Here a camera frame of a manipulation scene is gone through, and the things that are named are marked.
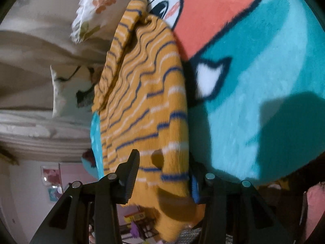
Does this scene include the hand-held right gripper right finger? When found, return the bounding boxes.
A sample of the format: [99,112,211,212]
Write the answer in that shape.
[189,158,293,244]

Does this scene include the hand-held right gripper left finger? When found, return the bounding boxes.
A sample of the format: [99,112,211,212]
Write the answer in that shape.
[29,149,141,244]

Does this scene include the yellow striped knit sweater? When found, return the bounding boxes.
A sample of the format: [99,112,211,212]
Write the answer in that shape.
[91,0,206,242]

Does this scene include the shelf with colourful toys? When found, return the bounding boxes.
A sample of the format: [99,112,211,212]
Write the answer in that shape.
[117,205,163,244]

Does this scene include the grey patterned mat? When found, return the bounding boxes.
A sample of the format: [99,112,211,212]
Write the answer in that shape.
[175,227,234,244]

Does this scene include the white pillow with dark print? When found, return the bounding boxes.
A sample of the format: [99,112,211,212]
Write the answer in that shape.
[51,65,102,119]

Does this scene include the person's leg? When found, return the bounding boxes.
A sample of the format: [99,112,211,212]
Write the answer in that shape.
[300,182,325,244]

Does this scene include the teal cartoon printed blanket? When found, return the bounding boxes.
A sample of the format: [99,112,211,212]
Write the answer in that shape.
[81,0,325,202]

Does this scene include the beige bed sheet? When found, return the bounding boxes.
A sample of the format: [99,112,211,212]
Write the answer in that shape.
[0,0,132,163]

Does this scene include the white floral pillow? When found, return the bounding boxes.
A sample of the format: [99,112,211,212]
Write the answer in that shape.
[70,0,153,44]

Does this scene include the teal wall poster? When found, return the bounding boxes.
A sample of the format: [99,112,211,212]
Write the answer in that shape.
[48,186,63,202]

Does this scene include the red wall poster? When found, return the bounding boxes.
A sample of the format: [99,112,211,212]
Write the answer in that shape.
[41,165,62,186]

